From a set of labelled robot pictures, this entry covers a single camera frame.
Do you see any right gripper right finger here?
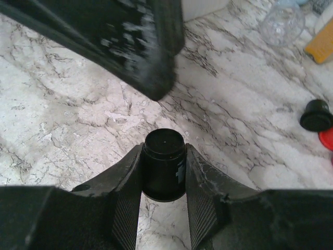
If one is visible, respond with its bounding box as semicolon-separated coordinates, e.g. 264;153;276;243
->
186;145;332;249

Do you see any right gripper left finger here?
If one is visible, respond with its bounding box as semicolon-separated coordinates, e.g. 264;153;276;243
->
1;145;142;249

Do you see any orange spice bottle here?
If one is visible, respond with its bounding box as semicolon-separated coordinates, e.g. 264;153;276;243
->
304;18;332;65

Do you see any red coffee capsule cluster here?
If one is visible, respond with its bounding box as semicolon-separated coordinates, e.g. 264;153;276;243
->
318;128;333;151

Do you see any white rectangular storage basket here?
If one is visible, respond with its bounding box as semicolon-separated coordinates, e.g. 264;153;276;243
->
182;0;229;22

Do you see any black coffee capsule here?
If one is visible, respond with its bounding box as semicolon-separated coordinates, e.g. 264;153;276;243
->
300;99;332;132
142;128;186;202

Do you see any clear plastic cup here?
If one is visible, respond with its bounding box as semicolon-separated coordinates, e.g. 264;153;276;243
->
259;1;305;47

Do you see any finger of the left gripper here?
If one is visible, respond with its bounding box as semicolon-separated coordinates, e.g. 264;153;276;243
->
1;0;185;101

